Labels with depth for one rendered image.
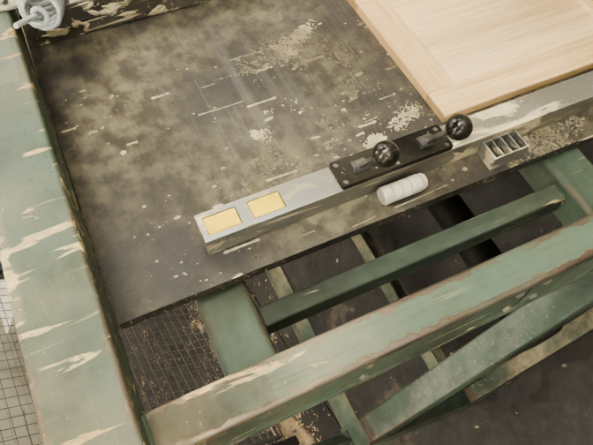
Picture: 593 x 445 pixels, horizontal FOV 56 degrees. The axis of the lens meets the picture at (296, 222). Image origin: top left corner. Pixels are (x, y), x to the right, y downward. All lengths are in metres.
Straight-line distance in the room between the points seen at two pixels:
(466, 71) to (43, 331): 0.82
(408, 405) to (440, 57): 0.99
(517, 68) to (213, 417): 0.81
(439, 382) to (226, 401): 0.99
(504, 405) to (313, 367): 1.78
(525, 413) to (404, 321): 1.70
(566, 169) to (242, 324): 0.62
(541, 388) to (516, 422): 0.18
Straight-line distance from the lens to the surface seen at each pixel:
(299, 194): 0.84
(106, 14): 1.17
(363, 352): 0.73
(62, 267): 0.76
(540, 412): 2.39
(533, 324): 1.47
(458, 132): 0.81
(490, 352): 1.53
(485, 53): 1.15
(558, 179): 1.08
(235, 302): 0.84
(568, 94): 1.10
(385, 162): 0.76
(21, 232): 0.80
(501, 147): 1.00
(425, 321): 0.76
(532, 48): 1.20
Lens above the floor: 2.14
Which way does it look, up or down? 44 degrees down
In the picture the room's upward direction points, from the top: 88 degrees counter-clockwise
